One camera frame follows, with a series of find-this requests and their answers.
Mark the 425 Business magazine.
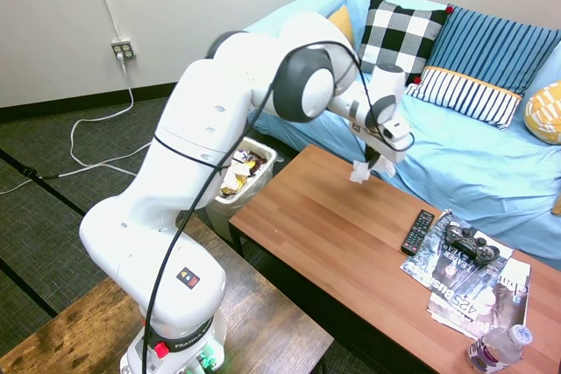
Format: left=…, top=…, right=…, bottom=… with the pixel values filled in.
left=426, top=257, right=532, bottom=341

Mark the white navy striped pillow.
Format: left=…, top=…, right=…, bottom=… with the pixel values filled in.
left=403, top=65, right=524, bottom=131

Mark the white plastic trash bin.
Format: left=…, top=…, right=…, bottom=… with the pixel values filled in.
left=204, top=136, right=279, bottom=243

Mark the dark wooden robot stand table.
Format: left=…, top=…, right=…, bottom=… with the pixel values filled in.
left=0, top=213, right=335, bottom=374

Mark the black TV remote control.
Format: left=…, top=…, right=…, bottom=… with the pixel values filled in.
left=400, top=208, right=437, bottom=257

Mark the sofa with blue cover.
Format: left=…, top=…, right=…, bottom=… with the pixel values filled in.
left=243, top=0, right=561, bottom=271

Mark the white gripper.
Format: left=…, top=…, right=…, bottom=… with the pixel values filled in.
left=361, top=130, right=408, bottom=171

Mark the black game controller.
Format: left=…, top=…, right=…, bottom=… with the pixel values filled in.
left=444, top=223, right=501, bottom=267

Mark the yellow white patterned pillow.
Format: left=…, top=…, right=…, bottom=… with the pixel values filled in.
left=523, top=80, right=561, bottom=145

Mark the black white Leader magazine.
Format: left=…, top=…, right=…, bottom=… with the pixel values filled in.
left=399, top=208, right=515, bottom=291

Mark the clear plastic water bottle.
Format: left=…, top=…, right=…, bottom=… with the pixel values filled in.
left=465, top=324, right=534, bottom=374

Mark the brown snack wrapper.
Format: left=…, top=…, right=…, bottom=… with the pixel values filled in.
left=232, top=149, right=269, bottom=170

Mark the reddish wooden coffee table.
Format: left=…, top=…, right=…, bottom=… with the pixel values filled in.
left=227, top=144, right=561, bottom=374

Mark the wall power outlet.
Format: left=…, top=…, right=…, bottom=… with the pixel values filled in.
left=110, top=39, right=138, bottom=62

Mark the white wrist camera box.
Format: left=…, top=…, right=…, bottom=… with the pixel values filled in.
left=380, top=119, right=414, bottom=152

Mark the black floor strip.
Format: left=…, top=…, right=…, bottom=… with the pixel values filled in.
left=0, top=147, right=87, bottom=218
left=0, top=257, right=59, bottom=319

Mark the black white checkered pillow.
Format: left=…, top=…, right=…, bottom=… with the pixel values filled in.
left=355, top=0, right=455, bottom=87

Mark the white power cable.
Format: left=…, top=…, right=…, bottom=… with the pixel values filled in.
left=0, top=52, right=153, bottom=196

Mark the yellow snack wrapper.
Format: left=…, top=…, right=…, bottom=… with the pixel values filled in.
left=220, top=159, right=258, bottom=198

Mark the white tissue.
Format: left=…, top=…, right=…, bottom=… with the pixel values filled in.
left=348, top=153, right=396, bottom=185

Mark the orange pillow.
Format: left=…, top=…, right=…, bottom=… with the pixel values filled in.
left=327, top=4, right=357, bottom=45

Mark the crumpled white paper trash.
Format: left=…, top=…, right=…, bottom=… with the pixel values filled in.
left=217, top=159, right=246, bottom=194

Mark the blue striped pillow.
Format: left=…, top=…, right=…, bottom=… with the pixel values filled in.
left=423, top=5, right=561, bottom=97

